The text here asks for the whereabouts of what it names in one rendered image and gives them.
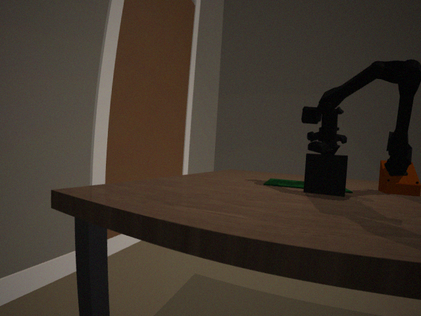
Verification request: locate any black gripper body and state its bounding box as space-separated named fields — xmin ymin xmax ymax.
xmin=308 ymin=126 xmax=347 ymax=153

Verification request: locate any black square panel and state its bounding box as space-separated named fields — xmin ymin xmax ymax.
xmin=304 ymin=153 xmax=348 ymax=197

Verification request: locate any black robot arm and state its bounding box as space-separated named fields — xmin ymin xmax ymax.
xmin=301 ymin=59 xmax=421 ymax=176

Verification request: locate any green circuit board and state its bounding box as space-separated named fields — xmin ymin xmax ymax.
xmin=264 ymin=178 xmax=353 ymax=193

